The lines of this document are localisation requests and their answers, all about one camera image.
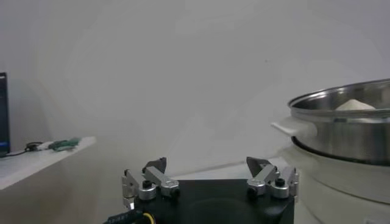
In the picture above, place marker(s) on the small white device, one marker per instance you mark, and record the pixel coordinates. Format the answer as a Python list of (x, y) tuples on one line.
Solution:
[(44, 146)]

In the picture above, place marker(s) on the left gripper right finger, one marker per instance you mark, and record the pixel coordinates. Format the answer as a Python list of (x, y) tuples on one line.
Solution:
[(263, 179)]

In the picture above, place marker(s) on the green tool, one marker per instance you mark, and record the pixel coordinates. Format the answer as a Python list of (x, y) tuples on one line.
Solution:
[(65, 144)]

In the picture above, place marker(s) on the perforated steel steamer basket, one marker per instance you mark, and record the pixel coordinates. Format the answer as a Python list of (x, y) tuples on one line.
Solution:
[(350, 140)]

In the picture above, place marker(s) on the white electric cooking pot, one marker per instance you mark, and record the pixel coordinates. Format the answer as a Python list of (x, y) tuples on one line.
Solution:
[(341, 185)]

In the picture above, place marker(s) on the white side table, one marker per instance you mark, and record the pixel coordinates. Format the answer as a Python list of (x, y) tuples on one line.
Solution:
[(39, 164)]

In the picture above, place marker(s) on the dark laptop screen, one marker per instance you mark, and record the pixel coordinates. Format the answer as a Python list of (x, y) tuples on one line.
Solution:
[(3, 115)]

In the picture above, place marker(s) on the white steamed baozi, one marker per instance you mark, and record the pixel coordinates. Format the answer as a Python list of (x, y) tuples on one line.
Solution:
[(355, 105)]

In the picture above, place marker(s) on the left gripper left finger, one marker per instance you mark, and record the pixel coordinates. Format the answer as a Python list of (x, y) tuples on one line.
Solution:
[(161, 182)]

